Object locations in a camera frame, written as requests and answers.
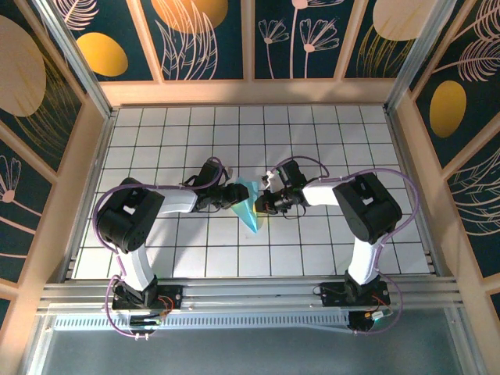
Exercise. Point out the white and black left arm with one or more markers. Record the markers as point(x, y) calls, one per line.
point(176, 199)

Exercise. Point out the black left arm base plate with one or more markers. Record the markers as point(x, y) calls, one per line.
point(173, 293)

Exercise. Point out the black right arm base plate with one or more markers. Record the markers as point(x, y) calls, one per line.
point(332, 300)

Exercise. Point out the light blue cloth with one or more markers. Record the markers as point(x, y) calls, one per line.
point(247, 216)

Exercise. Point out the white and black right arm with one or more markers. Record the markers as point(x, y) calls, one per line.
point(320, 193)

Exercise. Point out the small black electronics box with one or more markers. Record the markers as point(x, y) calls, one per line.
point(144, 322)

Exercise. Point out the aluminium table side rail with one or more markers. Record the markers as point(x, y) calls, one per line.
point(416, 195)
point(88, 195)

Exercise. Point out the aluminium corner post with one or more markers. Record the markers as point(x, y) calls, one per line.
point(414, 54)
point(78, 66)

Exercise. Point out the aluminium rail beam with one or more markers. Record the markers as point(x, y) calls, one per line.
point(254, 297)

